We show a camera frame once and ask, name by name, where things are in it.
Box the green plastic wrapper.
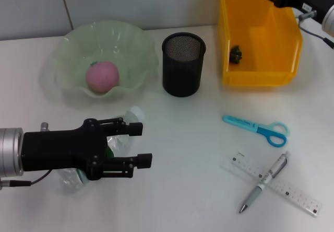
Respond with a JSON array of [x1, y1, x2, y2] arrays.
[[229, 44, 243, 65]]

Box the blue scissors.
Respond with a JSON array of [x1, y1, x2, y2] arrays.
[[222, 114, 290, 148]]

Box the transparent plastic ruler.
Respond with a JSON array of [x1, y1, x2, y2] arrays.
[[221, 151, 323, 218]]

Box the black mesh pen holder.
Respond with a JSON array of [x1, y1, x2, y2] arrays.
[[161, 32, 207, 98]]

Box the white silver ballpoint pen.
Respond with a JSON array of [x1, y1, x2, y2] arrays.
[[239, 151, 291, 214]]

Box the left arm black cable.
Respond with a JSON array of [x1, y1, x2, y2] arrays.
[[0, 170, 53, 190]]

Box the green glass fruit bowl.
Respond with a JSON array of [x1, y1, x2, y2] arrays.
[[40, 19, 161, 103]]

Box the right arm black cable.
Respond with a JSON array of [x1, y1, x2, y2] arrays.
[[296, 9, 334, 50]]

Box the yellow plastic bin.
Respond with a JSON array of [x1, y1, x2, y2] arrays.
[[218, 0, 304, 88]]

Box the clear plastic water bottle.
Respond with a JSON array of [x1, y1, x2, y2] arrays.
[[56, 106, 146, 195]]

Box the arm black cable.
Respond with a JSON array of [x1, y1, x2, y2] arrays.
[[0, 170, 53, 190], [296, 9, 334, 50]]

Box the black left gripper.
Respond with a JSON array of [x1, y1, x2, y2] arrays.
[[22, 117, 144, 181]]

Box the pink peach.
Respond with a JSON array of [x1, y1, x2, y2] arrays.
[[86, 61, 121, 94]]

